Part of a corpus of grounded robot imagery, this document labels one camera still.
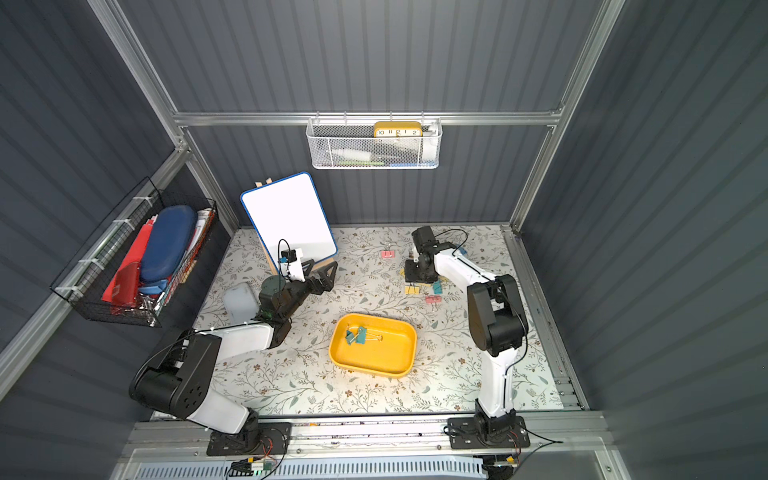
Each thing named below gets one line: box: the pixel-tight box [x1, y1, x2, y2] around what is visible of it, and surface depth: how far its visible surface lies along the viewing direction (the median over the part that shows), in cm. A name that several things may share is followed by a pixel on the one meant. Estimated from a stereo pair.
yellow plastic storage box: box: [328, 313, 418, 379], surface depth 91 cm
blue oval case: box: [140, 205, 197, 282], surface depth 75 cm
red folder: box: [101, 219, 154, 314], surface depth 67 cm
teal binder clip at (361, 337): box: [356, 326, 367, 345], surface depth 91 cm
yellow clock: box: [374, 121, 423, 137], surface depth 90 cm
